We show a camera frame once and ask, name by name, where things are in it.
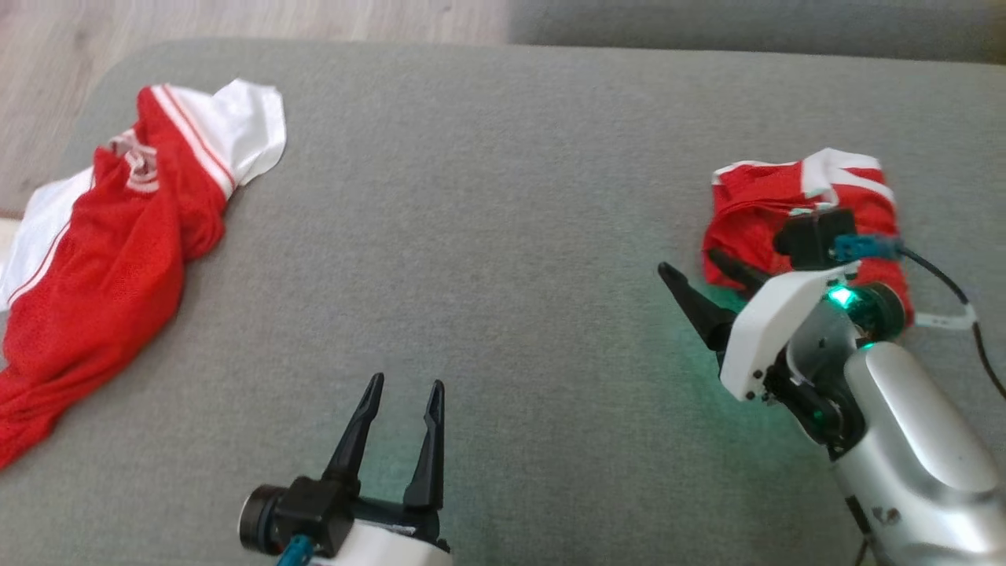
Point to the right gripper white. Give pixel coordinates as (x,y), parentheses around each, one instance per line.
(774,330)

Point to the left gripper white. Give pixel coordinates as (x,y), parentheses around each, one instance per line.
(393,546)

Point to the red shorts white stripes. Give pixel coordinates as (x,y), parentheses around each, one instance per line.
(754,204)

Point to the red basketball jersey white sleeves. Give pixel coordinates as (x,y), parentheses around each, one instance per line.
(118,259)

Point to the large grey sofa seat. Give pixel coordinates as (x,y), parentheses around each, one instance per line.
(471,236)

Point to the small grey sofa cushion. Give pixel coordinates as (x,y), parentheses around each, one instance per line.
(747,23)

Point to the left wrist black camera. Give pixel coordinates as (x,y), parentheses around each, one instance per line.
(314,511)

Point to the wrist black camera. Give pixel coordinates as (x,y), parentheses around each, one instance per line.
(813,236)
(314,511)

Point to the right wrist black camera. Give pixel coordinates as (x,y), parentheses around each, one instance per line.
(813,236)

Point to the left camera blue connector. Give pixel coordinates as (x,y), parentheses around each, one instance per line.
(295,552)

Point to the camera blue connector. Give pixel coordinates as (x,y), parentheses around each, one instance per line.
(864,247)
(295,552)

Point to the right camera blue connector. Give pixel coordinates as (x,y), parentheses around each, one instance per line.
(864,247)

